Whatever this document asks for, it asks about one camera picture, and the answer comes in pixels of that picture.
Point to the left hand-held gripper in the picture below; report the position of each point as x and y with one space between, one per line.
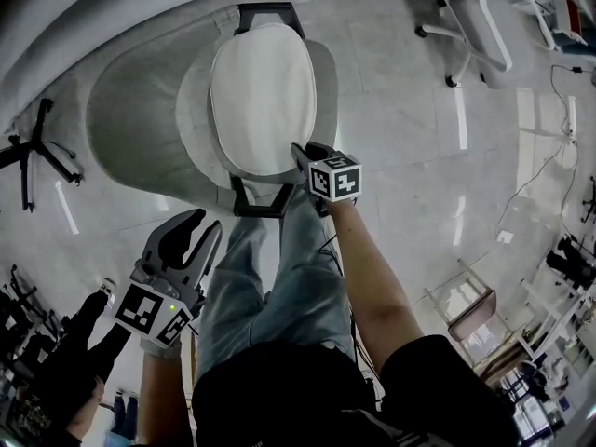
149 307

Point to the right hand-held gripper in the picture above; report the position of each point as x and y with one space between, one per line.
335 182

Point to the white cushion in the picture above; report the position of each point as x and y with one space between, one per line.
263 96

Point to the person's left forearm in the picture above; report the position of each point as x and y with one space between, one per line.
163 398

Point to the person's right forearm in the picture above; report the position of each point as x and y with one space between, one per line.
368 277

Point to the white office chair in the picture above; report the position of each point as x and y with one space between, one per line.
470 26

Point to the pink seat folding chair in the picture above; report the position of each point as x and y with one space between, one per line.
475 315

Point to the person's left hand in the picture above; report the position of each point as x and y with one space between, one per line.
160 352

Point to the person's legs in jeans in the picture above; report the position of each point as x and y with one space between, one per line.
279 287

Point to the black equipment stand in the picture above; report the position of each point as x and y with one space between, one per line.
21 305

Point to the black tripod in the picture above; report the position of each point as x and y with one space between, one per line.
32 152

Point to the person's black shirt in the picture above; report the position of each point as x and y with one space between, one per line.
326 398

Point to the white power strip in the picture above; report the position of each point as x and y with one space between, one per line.
572 119

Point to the black equipment on rack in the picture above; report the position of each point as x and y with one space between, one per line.
570 259

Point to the white metal rack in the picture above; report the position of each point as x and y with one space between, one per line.
554 305

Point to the red and white box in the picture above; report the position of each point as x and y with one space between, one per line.
572 19

